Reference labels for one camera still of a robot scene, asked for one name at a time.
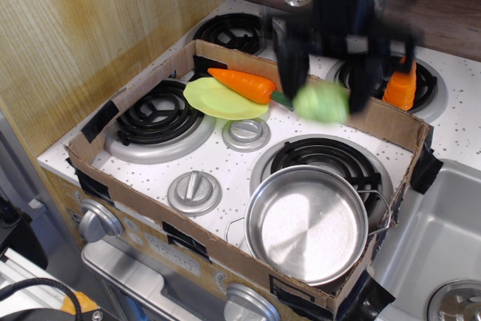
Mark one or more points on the orange toy carrot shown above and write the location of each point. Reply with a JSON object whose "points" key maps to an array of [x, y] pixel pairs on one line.
{"points": [[253, 87]]}

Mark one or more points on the green toy broccoli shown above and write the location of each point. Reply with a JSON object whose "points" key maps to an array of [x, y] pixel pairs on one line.
{"points": [[322, 102]]}

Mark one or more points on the yellow-green plastic plate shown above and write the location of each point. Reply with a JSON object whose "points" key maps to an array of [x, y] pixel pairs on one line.
{"points": [[209, 96]]}

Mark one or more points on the silver oven door handle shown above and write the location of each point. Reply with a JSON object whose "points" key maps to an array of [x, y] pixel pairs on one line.
{"points": [[136, 288]]}

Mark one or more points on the stainless steel pot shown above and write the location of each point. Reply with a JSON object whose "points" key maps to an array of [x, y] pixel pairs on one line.
{"points": [[312, 225]]}

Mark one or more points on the back right black burner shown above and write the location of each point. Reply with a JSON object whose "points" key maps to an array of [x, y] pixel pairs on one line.
{"points": [[431, 97]]}

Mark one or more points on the silver left oven knob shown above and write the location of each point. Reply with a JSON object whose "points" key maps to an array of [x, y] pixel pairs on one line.
{"points": [[98, 222]]}

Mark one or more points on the silver oven knob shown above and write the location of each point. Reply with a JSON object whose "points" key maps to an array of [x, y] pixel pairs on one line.
{"points": [[243, 303], [98, 222]]}

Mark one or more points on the front left black burner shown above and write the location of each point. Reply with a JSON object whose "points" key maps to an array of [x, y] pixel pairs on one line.
{"points": [[160, 127]]}

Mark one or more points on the metal sink drain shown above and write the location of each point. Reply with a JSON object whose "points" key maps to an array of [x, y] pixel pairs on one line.
{"points": [[455, 300]]}

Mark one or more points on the back left black burner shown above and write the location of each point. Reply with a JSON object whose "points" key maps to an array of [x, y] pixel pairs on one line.
{"points": [[248, 33]]}

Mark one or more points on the orange object bottom left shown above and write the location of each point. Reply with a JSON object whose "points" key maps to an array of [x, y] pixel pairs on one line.
{"points": [[85, 302]]}

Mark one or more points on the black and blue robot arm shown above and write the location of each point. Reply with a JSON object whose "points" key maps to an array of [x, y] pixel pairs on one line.
{"points": [[352, 9]]}

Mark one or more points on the grey sink basin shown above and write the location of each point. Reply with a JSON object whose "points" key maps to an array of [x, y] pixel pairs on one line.
{"points": [[436, 240]]}

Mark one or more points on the grey centre stove knob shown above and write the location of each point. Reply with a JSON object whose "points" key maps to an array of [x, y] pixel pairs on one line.
{"points": [[246, 135]]}

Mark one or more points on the silver right oven knob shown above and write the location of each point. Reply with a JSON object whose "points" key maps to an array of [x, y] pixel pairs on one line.
{"points": [[243, 303]]}

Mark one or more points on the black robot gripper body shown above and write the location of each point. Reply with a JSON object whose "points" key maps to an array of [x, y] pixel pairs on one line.
{"points": [[297, 34]]}

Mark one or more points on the grey front stove knob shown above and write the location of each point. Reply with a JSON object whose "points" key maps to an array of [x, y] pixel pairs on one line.
{"points": [[194, 193]]}

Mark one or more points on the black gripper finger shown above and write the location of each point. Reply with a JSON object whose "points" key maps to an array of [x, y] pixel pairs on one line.
{"points": [[366, 73], [293, 64]]}

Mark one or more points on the orange cone toy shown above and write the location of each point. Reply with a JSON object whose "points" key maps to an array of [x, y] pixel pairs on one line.
{"points": [[401, 88]]}

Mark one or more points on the brown cardboard fence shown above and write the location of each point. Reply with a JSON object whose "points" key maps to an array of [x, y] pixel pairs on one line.
{"points": [[198, 247]]}

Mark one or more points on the grey stove knob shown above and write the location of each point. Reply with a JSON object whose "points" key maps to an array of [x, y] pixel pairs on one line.
{"points": [[194, 193], [246, 135]]}

